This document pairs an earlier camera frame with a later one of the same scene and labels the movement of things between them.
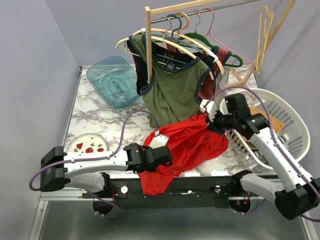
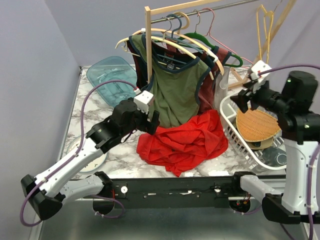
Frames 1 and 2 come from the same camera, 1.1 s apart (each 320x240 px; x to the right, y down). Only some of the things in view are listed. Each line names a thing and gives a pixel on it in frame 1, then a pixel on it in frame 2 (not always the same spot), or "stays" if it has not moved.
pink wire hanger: (209, 34) stays
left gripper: (152, 169) → (148, 126)
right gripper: (213, 126) → (241, 101)
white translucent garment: (221, 83) stays
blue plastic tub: (116, 78) stays
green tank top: (171, 95) stays
